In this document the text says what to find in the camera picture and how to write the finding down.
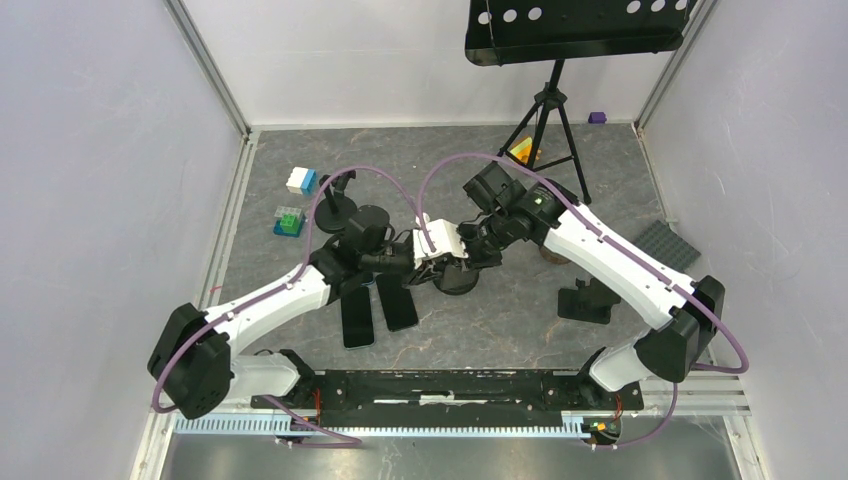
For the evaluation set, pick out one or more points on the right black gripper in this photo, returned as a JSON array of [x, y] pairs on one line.
[[476, 259]]

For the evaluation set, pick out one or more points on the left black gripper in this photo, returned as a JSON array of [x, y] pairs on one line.
[[426, 271]]

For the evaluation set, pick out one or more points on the lower left black smartphone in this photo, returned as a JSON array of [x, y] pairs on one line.
[[357, 319]]

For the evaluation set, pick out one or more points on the white and blue blocks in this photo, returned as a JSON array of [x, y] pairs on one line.
[[302, 181]]

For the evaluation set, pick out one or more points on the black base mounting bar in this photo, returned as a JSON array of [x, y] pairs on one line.
[[454, 398]]

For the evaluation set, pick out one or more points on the orange yellow block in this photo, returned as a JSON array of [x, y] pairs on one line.
[[521, 152]]

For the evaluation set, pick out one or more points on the black music stand tripod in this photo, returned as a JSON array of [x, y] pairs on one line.
[[503, 33]]

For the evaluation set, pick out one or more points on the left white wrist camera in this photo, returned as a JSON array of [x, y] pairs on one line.
[[424, 243]]

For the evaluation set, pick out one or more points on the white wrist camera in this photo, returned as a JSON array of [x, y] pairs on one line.
[[424, 243], [448, 239]]

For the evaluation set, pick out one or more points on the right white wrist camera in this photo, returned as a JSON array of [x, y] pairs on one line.
[[448, 239]]

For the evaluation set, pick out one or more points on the black smartphone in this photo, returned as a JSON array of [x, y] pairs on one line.
[[397, 303], [357, 319]]

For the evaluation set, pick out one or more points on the grey studded baseplate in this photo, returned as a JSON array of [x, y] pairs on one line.
[[661, 243]]

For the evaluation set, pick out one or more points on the green white blue blocks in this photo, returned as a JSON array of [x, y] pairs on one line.
[[289, 221]]

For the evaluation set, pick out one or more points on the black square-base phone holder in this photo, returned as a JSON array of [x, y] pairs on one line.
[[588, 302]]

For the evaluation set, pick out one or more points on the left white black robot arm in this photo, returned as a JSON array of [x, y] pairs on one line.
[[198, 361]]

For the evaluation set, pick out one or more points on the middle black smartphone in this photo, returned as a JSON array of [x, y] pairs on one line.
[[397, 303]]

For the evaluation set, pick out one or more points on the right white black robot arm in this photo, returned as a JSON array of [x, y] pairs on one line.
[[679, 311]]

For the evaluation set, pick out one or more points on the purple block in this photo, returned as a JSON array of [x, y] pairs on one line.
[[597, 117]]

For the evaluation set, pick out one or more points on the black round-base phone stand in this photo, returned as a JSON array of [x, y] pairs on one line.
[[457, 280]]

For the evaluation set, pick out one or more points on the far black phone stand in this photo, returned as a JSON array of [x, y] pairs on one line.
[[334, 210]]

